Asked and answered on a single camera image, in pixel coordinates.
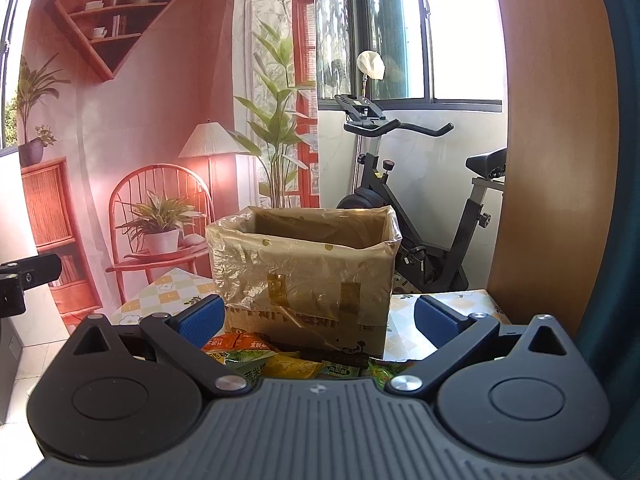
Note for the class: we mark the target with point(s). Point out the orange snack bag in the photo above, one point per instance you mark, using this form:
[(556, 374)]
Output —
[(236, 342)]

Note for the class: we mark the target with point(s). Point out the yellow snack packet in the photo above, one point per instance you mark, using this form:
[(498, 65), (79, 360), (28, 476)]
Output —
[(290, 367)]

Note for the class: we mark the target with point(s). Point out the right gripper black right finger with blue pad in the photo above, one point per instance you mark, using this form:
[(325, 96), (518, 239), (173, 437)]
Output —
[(458, 339)]

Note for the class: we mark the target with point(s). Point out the white cloth on pole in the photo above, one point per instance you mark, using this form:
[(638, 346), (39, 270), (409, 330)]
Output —
[(371, 65)]

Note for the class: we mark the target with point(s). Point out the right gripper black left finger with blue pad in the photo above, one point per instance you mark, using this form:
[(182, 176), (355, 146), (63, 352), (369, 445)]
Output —
[(178, 340)]

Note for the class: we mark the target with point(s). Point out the pink room scene backdrop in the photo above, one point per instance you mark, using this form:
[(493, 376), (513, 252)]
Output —
[(142, 121)]

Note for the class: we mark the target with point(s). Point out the wooden headboard panel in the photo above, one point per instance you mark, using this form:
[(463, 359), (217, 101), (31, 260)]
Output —
[(562, 158)]

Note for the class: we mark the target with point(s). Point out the green snack packet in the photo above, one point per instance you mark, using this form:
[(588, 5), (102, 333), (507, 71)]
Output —
[(248, 363)]

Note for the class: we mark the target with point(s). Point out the cardboard box with plastic liner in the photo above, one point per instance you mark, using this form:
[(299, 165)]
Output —
[(311, 278)]

